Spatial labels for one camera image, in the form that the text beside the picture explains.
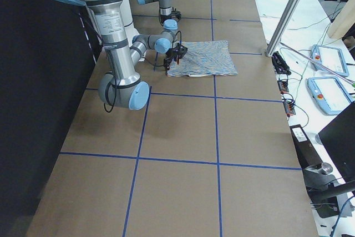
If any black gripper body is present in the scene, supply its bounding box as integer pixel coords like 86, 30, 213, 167
159, 9, 181, 25
163, 49, 179, 72

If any striped polo shirt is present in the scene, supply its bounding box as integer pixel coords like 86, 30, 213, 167
167, 40, 237, 77

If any black clamp tool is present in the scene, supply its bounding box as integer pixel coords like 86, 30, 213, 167
271, 51, 292, 75

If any brown paper table cover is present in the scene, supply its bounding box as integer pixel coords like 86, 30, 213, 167
27, 0, 318, 236

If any far blue teach pendant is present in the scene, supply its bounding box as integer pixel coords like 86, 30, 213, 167
311, 45, 349, 77

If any blue teach pendant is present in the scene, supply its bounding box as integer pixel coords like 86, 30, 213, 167
307, 77, 353, 115
311, 45, 349, 77

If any near blue teach pendant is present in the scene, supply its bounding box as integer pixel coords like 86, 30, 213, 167
307, 77, 353, 115

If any black box with label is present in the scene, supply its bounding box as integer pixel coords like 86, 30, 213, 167
290, 124, 323, 169

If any black monitor stand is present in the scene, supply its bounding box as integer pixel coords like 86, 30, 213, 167
303, 103, 354, 218

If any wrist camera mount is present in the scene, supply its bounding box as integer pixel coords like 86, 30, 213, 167
174, 44, 188, 63

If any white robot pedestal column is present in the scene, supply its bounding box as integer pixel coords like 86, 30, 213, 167
120, 0, 139, 40

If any aluminium frame post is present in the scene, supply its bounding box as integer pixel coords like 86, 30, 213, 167
266, 0, 300, 57

